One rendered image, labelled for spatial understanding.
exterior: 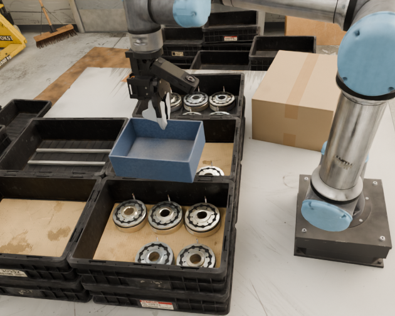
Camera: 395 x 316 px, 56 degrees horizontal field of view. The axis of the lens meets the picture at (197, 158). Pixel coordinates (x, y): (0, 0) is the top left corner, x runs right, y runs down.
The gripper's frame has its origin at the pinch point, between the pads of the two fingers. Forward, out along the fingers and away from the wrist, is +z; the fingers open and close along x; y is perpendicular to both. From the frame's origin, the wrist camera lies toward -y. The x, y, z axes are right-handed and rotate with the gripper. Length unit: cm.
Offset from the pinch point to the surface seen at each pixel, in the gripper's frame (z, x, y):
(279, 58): 11, -81, -21
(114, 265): 23.0, 29.1, 5.7
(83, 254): 27.3, 24.7, 18.0
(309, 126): 25, -47, -36
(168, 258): 28.9, 19.8, -4.0
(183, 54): 48, -184, 60
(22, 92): 87, -181, 223
